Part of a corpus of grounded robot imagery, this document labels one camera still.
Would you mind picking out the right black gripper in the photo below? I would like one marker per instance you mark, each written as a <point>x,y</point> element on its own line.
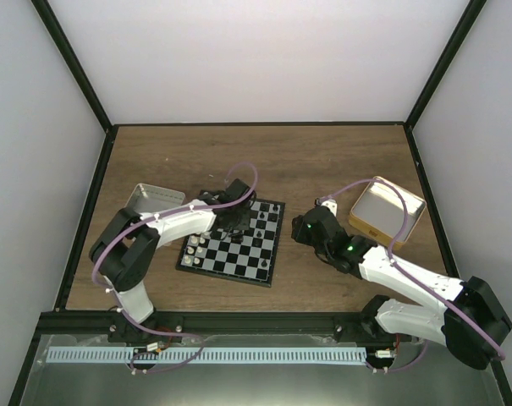
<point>300,232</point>

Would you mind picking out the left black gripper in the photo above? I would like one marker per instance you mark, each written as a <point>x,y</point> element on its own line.
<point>233,222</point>

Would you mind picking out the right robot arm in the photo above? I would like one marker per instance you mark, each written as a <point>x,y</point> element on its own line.
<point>466,317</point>

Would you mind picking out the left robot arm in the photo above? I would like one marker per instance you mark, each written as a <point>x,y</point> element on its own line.
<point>122,254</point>

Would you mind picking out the black white chessboard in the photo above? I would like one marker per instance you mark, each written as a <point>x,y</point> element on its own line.
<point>237,262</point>

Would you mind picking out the gold square tin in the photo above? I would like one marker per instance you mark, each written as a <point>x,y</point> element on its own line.
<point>378,212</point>

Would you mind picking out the pink square tin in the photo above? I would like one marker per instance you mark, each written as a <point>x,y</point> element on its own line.
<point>151,198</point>

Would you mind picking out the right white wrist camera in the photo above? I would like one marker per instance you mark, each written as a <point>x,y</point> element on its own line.
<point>331,204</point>

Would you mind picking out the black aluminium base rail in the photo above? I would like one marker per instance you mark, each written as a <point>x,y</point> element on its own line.
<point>344,326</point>

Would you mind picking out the light blue slotted cable duct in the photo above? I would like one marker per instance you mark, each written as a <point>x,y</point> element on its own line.
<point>210,356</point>

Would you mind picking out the black frame post right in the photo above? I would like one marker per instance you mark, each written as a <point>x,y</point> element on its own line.
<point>462,29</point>

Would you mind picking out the black frame post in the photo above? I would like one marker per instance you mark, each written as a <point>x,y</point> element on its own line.
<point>462,29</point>
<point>62,43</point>

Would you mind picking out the black frame post left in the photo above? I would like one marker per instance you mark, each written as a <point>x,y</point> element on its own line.
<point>62,43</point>

